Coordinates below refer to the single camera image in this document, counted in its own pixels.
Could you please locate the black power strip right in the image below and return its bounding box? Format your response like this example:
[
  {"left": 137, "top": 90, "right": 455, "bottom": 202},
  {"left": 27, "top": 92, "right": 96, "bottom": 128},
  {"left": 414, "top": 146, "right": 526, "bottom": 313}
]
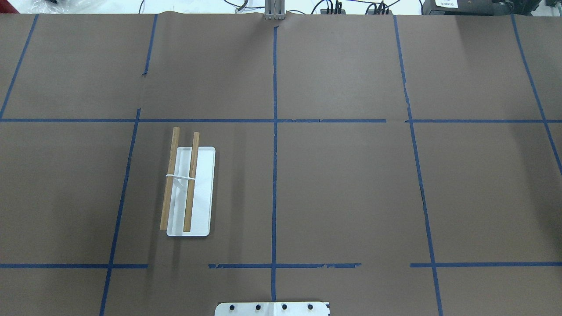
[{"left": 365, "top": 0, "right": 394, "bottom": 15}]

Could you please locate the black box with label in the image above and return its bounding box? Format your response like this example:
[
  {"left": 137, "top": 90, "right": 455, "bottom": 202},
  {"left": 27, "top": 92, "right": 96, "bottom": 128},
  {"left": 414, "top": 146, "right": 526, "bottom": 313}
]
[{"left": 422, "top": 0, "right": 541, "bottom": 16}]

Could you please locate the white rack base tray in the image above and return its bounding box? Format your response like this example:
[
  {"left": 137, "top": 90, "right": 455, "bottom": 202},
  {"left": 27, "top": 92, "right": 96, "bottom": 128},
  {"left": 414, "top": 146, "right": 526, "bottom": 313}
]
[{"left": 166, "top": 147, "right": 216, "bottom": 237}]

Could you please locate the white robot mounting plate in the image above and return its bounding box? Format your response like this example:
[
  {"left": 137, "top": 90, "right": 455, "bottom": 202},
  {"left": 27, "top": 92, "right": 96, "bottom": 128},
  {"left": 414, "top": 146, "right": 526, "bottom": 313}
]
[{"left": 214, "top": 302, "right": 331, "bottom": 316}]

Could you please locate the left wooden rack rod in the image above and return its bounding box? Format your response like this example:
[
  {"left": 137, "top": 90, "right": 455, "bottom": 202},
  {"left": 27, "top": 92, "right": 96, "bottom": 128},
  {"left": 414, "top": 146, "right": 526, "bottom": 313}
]
[{"left": 160, "top": 127, "right": 180, "bottom": 230}]

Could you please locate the grey metal post bracket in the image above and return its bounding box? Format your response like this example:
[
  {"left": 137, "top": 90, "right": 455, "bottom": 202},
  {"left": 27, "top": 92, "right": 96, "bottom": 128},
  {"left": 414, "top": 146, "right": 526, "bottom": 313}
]
[{"left": 264, "top": 0, "right": 286, "bottom": 20}]

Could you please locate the clear plastic bag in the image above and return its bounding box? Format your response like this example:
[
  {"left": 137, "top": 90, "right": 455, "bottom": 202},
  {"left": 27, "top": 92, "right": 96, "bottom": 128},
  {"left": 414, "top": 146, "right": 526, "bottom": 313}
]
[{"left": 26, "top": 0, "right": 108, "bottom": 14}]

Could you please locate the white metal rack crossbar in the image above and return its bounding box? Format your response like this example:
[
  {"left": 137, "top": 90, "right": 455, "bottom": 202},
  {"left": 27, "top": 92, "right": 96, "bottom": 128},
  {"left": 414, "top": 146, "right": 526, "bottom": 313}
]
[{"left": 166, "top": 174, "right": 195, "bottom": 181}]

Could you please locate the right wooden rack rod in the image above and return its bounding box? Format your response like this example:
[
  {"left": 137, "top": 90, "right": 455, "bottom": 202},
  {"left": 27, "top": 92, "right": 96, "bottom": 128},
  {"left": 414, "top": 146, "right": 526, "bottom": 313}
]
[{"left": 183, "top": 132, "right": 200, "bottom": 232}]

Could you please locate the black power strip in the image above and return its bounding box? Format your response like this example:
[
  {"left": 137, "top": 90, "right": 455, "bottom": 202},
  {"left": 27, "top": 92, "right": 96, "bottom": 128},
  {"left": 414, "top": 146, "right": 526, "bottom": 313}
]
[
  {"left": 365, "top": 0, "right": 394, "bottom": 15},
  {"left": 315, "top": 0, "right": 346, "bottom": 15}
]

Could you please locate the wooden rack rod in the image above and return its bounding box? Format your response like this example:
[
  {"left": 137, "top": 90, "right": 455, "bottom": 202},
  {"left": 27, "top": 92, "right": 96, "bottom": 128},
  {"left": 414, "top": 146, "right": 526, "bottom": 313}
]
[
  {"left": 183, "top": 132, "right": 200, "bottom": 232},
  {"left": 160, "top": 127, "right": 180, "bottom": 230}
]

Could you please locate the black power strip left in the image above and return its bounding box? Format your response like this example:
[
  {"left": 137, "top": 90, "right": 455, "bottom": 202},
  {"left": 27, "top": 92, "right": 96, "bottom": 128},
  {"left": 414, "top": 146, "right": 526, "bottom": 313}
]
[{"left": 315, "top": 0, "right": 346, "bottom": 15}]

